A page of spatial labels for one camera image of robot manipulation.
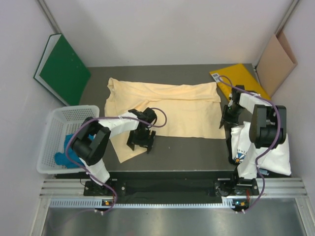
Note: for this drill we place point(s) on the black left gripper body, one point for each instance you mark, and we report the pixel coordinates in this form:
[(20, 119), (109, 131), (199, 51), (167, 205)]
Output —
[(141, 136)]

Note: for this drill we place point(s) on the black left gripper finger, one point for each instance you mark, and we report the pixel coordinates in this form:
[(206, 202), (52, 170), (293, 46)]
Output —
[(150, 140), (132, 140)]

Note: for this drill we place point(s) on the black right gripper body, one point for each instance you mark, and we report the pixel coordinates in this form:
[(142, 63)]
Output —
[(234, 110)]

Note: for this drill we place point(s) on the cream yellow t shirt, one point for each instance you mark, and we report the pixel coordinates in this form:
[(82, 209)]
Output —
[(188, 111)]

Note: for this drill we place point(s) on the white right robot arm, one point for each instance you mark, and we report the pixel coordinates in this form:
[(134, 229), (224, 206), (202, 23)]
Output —
[(267, 129)]

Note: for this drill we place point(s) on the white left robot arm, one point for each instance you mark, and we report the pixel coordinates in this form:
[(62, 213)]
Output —
[(90, 143)]

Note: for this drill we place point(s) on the yellow plastic folder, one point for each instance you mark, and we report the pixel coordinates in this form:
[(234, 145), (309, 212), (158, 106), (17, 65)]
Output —
[(238, 75)]

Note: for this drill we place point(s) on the white folded t shirt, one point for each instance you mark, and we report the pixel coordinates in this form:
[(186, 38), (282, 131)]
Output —
[(276, 160)]

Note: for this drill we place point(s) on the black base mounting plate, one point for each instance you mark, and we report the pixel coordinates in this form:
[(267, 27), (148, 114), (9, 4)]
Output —
[(203, 187)]

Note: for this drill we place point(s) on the beige cardboard folder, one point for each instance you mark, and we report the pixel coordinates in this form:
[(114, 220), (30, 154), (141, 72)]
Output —
[(276, 63)]

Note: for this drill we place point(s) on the white plastic basket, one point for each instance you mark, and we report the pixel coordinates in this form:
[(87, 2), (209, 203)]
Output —
[(61, 122)]

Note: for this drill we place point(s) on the blue t shirt in basket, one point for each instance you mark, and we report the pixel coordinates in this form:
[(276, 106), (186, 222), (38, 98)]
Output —
[(65, 157)]

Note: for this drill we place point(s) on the green binder folder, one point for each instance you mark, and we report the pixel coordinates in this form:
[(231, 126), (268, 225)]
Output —
[(61, 71)]

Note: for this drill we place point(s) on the aluminium frame rail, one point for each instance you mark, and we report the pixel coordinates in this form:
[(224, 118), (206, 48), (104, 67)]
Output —
[(274, 188)]

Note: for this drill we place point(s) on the perforated cable duct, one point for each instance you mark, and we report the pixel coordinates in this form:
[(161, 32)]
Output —
[(103, 204)]

